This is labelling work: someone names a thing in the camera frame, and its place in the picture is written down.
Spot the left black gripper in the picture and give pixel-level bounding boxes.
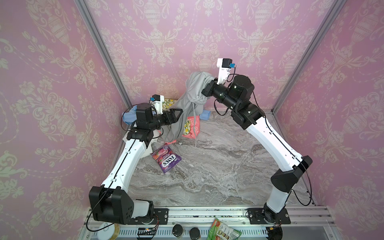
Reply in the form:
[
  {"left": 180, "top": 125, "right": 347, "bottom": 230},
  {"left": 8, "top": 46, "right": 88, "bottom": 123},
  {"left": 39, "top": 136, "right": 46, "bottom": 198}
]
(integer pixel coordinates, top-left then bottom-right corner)
[{"left": 147, "top": 108, "right": 183, "bottom": 132}]

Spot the grey cloth garment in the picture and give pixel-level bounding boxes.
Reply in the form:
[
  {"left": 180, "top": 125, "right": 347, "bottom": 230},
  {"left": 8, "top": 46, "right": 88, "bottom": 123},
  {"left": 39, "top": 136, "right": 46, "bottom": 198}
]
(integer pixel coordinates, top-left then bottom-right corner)
[{"left": 163, "top": 72, "right": 215, "bottom": 143}]

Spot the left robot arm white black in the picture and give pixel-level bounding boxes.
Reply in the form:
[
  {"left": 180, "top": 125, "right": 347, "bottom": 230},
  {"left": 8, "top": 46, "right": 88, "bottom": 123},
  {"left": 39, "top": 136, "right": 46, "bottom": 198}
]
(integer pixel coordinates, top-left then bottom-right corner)
[{"left": 89, "top": 103, "right": 183, "bottom": 225}]

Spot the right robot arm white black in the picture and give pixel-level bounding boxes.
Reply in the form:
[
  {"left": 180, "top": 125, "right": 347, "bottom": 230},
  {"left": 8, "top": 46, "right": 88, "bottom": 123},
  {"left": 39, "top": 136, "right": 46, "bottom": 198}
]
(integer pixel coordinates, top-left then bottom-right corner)
[{"left": 202, "top": 75, "right": 313, "bottom": 224}]

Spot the lemon print yellow cloth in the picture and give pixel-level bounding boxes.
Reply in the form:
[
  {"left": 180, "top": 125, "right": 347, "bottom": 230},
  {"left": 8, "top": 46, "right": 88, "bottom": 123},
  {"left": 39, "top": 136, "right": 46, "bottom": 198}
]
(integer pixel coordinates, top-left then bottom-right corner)
[{"left": 162, "top": 99, "right": 191, "bottom": 136}]

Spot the pink patterned cloth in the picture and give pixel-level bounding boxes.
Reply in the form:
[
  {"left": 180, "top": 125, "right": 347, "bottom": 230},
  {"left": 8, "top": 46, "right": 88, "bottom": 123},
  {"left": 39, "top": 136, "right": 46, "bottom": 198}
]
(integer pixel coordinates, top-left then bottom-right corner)
[{"left": 183, "top": 116, "right": 200, "bottom": 139}]

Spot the purple Fox's candy bag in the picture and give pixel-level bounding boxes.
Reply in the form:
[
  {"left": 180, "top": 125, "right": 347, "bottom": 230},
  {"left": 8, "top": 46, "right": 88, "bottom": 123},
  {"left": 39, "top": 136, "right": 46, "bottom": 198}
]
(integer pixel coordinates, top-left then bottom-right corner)
[{"left": 151, "top": 145, "right": 182, "bottom": 174}]

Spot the black round jar lid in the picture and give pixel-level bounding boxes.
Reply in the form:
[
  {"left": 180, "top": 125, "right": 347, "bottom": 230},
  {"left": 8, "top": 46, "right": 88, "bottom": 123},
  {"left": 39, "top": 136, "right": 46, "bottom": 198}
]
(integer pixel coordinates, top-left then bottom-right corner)
[
  {"left": 172, "top": 224, "right": 184, "bottom": 239},
  {"left": 189, "top": 227, "right": 201, "bottom": 240}
]

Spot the green snack packet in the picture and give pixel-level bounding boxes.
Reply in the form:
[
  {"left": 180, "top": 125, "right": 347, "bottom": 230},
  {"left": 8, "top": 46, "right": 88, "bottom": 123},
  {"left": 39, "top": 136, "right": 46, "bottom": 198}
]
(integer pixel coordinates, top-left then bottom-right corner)
[{"left": 207, "top": 218, "right": 242, "bottom": 240}]

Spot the black round object bottom right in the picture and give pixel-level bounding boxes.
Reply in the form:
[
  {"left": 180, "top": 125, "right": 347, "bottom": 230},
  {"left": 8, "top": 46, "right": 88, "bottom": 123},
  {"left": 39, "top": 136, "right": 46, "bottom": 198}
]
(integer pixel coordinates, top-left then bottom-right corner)
[{"left": 266, "top": 227, "right": 283, "bottom": 240}]

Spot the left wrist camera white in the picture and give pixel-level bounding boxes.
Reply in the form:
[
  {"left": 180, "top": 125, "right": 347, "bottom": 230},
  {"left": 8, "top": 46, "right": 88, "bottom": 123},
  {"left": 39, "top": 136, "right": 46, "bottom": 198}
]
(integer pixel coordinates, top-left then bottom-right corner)
[{"left": 150, "top": 94, "right": 165, "bottom": 115}]

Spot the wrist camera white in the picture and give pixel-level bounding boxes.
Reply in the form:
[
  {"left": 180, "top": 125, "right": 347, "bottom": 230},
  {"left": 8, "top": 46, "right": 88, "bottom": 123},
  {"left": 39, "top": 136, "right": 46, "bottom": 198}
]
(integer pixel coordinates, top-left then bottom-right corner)
[
  {"left": 150, "top": 94, "right": 165, "bottom": 115},
  {"left": 217, "top": 58, "right": 236, "bottom": 85}
]

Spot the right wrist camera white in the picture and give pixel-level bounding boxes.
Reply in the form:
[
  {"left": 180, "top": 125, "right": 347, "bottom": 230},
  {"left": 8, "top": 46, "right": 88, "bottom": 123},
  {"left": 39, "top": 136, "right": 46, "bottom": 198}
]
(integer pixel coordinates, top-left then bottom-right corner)
[{"left": 217, "top": 58, "right": 236, "bottom": 85}]

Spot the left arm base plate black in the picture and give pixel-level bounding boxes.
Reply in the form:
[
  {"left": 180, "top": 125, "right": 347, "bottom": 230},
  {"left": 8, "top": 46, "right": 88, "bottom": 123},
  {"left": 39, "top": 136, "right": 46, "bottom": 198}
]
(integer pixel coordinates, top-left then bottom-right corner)
[{"left": 128, "top": 208, "right": 169, "bottom": 225}]

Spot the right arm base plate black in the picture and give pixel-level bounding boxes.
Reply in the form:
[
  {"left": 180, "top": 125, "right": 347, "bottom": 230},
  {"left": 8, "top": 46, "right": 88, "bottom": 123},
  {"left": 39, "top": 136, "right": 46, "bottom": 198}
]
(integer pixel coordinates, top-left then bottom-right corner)
[{"left": 246, "top": 208, "right": 291, "bottom": 225}]

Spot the aluminium rail frame front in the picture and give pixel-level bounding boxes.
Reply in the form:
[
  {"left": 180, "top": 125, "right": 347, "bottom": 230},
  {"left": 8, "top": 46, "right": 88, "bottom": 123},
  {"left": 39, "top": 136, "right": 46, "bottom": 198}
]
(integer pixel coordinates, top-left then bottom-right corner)
[{"left": 78, "top": 206, "right": 342, "bottom": 240}]

